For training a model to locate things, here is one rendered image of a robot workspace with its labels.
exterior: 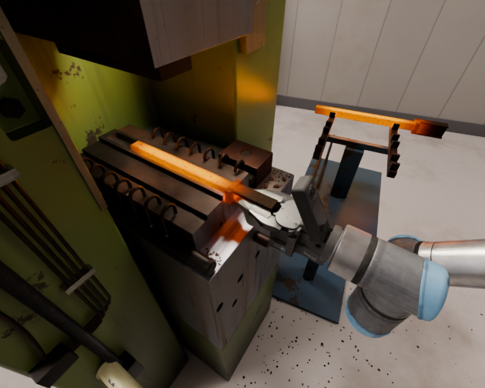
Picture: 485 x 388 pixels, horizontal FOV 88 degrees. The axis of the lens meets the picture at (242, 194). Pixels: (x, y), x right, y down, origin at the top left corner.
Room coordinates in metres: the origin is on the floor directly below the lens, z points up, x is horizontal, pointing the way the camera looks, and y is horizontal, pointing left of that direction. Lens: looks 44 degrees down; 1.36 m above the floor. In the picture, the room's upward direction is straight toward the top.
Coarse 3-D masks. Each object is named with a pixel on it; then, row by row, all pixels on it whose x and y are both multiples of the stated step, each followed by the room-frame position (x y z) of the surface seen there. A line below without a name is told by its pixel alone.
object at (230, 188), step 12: (132, 144) 0.55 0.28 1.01; (144, 144) 0.55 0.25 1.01; (156, 156) 0.50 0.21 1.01; (168, 156) 0.50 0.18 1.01; (180, 168) 0.45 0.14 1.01; (192, 168) 0.45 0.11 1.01; (204, 180) 0.41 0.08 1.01; (216, 180) 0.41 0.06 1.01; (228, 180) 0.41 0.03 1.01; (240, 180) 0.40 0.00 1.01; (228, 192) 0.37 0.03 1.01; (240, 192) 0.37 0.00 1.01; (252, 192) 0.37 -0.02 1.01; (264, 204) 0.33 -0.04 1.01
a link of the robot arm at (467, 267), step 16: (400, 240) 0.34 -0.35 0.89; (416, 240) 0.33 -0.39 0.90; (464, 240) 0.27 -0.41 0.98; (480, 240) 0.26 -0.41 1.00; (432, 256) 0.26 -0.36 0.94; (448, 256) 0.25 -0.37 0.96; (464, 256) 0.24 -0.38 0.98; (480, 256) 0.23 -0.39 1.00; (448, 272) 0.23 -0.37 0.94; (464, 272) 0.22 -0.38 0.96; (480, 272) 0.21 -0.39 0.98; (480, 288) 0.20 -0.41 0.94
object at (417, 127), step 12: (324, 108) 0.89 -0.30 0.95; (336, 108) 0.89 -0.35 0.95; (360, 120) 0.83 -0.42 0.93; (372, 120) 0.81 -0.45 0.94; (384, 120) 0.80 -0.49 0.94; (396, 120) 0.79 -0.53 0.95; (408, 120) 0.79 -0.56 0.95; (420, 120) 0.77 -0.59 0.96; (420, 132) 0.76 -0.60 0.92; (432, 132) 0.75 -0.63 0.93
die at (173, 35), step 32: (0, 0) 0.45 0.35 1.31; (32, 0) 0.40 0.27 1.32; (64, 0) 0.36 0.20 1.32; (96, 0) 0.32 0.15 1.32; (128, 0) 0.30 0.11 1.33; (160, 0) 0.31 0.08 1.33; (192, 0) 0.35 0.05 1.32; (224, 0) 0.40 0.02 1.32; (32, 32) 0.42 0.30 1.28; (64, 32) 0.38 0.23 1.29; (96, 32) 0.33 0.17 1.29; (128, 32) 0.30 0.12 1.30; (160, 32) 0.30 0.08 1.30; (192, 32) 0.34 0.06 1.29; (224, 32) 0.39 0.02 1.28; (160, 64) 0.29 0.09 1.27
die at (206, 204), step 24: (96, 144) 0.58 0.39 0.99; (168, 144) 0.58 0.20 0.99; (96, 168) 0.49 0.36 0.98; (120, 168) 0.48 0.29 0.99; (144, 168) 0.48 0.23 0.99; (168, 168) 0.46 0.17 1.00; (216, 168) 0.47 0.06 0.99; (120, 192) 0.40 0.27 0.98; (168, 192) 0.39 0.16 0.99; (192, 192) 0.39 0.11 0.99; (216, 192) 0.38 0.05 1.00; (144, 216) 0.37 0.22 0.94; (168, 216) 0.33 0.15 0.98; (192, 216) 0.33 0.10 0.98; (216, 216) 0.35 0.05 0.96; (192, 240) 0.29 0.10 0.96
